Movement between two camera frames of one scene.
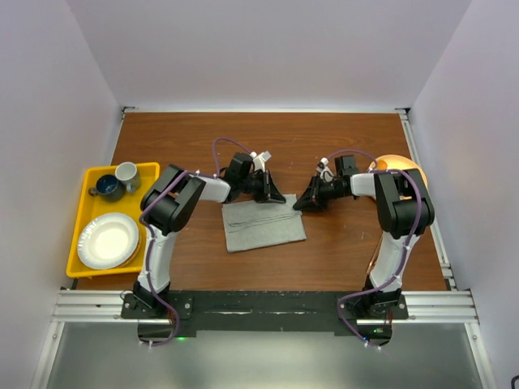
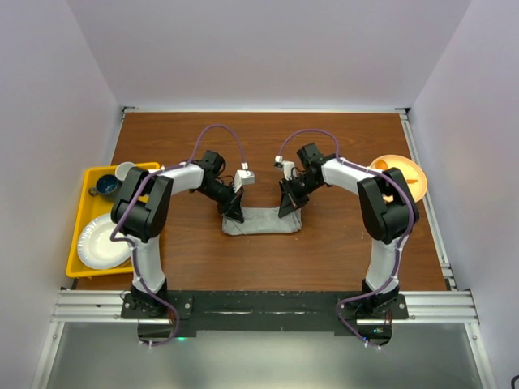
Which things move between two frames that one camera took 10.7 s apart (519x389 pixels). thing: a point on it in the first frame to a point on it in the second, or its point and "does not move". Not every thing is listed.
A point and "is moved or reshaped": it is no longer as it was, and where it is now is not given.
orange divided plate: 392,162 does not move
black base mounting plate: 265,311 does not move
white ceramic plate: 108,241 does not move
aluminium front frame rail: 456,307 does not move
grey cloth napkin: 250,224 is moved or reshaped
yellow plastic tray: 88,206 does not move
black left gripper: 268,191 to 234,211
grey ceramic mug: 129,174 does not move
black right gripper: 312,199 to 289,197
